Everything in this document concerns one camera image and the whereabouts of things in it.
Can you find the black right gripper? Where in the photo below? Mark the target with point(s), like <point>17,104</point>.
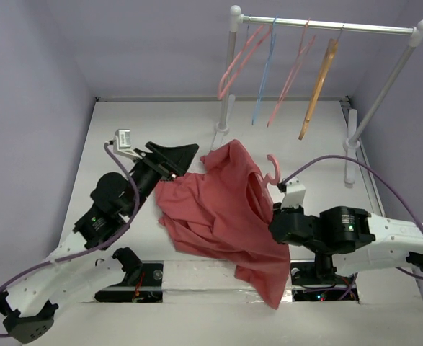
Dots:
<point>281,226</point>

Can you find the pink hanger far left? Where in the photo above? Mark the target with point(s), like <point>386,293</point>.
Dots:
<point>261,34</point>

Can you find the thin pink wire hanger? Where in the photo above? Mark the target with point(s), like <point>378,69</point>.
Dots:
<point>303,51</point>

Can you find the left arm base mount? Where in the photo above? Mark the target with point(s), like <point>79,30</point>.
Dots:
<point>142,281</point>

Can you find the white metal clothes rack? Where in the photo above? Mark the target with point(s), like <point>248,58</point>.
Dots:
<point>354,128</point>

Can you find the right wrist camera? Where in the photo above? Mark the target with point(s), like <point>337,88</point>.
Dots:
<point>294,192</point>

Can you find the thick pink plastic hanger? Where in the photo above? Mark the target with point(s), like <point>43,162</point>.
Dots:
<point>263,182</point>

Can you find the blue wire hanger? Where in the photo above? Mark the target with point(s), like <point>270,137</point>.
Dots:
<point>263,83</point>

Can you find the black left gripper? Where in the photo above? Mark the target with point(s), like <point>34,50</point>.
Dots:
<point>168,162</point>

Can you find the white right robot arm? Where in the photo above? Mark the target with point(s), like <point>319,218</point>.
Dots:
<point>346,241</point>

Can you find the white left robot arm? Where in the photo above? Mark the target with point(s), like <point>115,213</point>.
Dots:
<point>87,260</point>

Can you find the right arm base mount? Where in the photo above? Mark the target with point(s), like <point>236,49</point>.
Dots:
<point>306,285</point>

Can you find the orange wooden hanger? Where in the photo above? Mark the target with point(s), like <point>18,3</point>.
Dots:
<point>326,63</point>

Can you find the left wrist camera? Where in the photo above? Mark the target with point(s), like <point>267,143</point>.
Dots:
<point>123,142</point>

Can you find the red t shirt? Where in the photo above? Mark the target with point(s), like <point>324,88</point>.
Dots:
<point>224,214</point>

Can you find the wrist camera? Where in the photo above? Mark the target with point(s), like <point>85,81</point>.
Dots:
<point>294,192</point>
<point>123,142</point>

